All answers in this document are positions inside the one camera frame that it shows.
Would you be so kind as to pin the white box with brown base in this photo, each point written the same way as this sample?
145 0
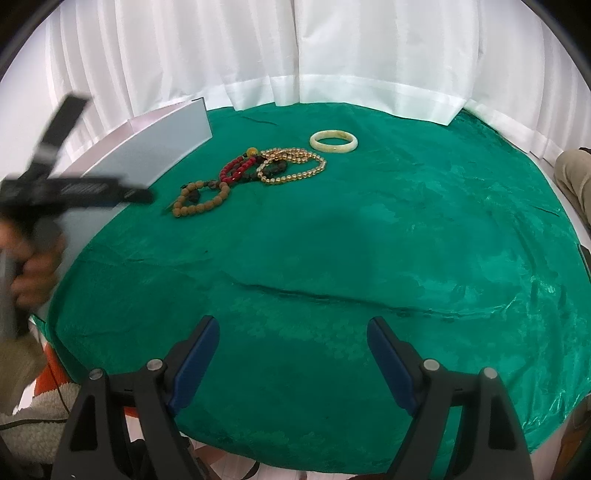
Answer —
139 152

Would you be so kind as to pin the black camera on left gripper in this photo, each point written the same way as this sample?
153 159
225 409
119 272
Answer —
60 126

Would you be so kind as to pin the cream jade bangle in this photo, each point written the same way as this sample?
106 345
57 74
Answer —
333 141

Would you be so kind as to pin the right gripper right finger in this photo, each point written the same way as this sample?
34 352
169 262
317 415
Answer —
490 443

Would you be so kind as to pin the person's left hand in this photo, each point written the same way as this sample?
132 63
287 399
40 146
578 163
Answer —
33 287

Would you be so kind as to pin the white curtain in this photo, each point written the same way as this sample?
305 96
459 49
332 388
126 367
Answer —
424 60

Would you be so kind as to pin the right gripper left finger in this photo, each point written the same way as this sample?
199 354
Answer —
123 426

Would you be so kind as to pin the beige and purple clothing pile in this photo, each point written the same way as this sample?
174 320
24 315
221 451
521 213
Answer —
572 173

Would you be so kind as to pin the cream knit sleeve forearm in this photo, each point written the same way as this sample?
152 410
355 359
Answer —
37 396

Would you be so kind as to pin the red bead bracelet amber bead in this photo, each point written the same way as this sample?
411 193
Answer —
236 170

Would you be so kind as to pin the green satin cloth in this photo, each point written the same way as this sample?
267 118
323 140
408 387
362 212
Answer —
448 232

